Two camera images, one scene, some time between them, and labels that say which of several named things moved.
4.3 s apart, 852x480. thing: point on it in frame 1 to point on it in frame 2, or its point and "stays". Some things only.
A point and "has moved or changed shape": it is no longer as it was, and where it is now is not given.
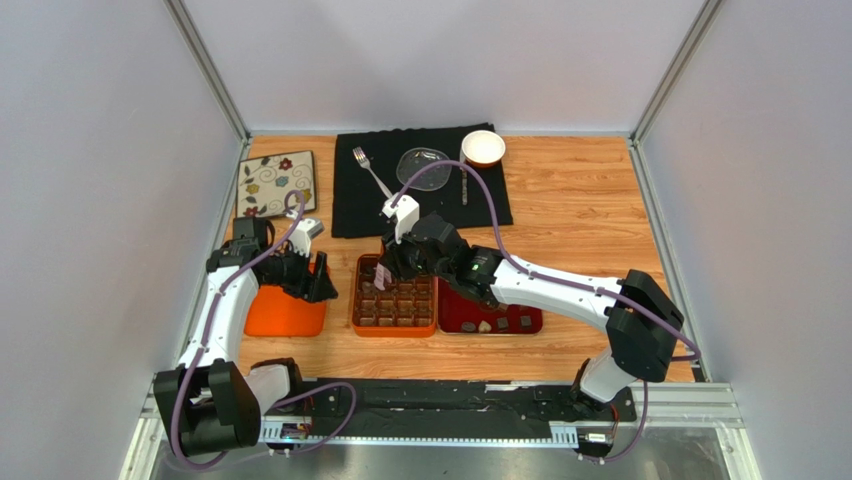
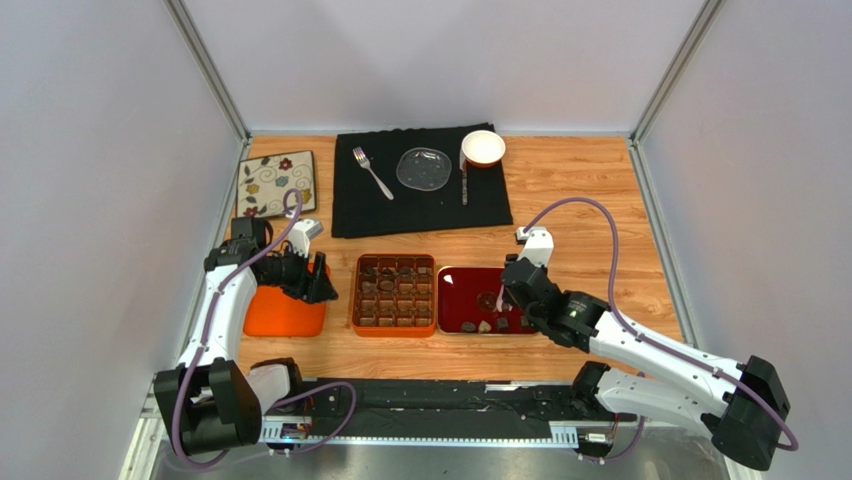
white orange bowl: [483, 148] stays
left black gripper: [315, 288] stays
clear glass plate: [417, 159] stays
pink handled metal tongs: [382, 273] has moved or changed shape
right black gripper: [399, 258] to [513, 283]
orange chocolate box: [404, 308] stays
